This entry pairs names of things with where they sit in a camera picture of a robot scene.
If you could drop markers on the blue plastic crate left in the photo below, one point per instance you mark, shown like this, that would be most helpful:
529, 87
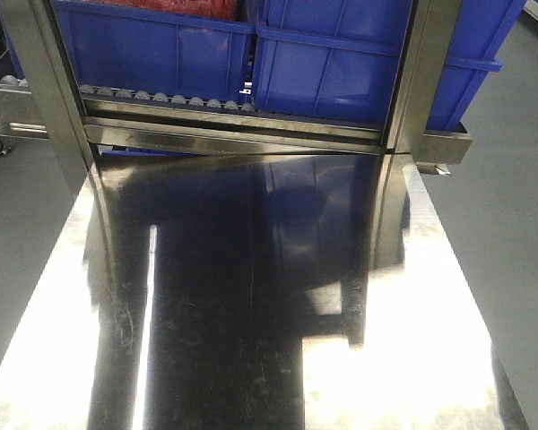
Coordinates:
133, 48

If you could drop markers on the stainless steel rack frame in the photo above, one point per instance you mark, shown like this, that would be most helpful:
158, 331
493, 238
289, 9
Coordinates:
53, 107

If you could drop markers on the large blue plastic crate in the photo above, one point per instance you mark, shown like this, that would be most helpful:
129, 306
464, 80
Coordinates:
339, 59

